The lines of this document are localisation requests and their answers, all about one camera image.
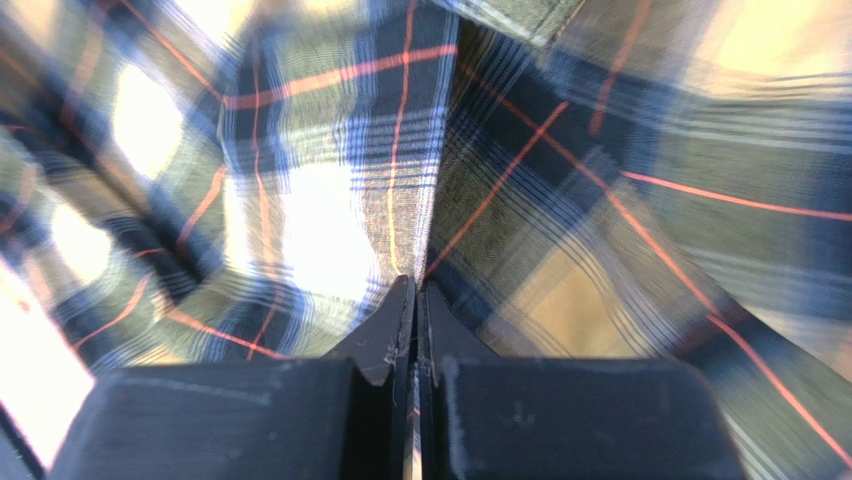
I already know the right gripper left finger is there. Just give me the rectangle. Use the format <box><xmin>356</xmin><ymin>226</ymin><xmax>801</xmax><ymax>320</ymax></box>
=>
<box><xmin>50</xmin><ymin>276</ymin><xmax>415</xmax><ymax>479</ymax></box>

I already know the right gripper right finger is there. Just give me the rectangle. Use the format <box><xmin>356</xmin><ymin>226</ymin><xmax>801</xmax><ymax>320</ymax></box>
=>
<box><xmin>417</xmin><ymin>284</ymin><xmax>746</xmax><ymax>479</ymax></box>

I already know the yellow plaid long sleeve shirt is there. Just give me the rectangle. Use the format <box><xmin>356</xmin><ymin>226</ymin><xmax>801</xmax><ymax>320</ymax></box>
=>
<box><xmin>1</xmin><ymin>1</ymin><xmax>851</xmax><ymax>479</ymax></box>

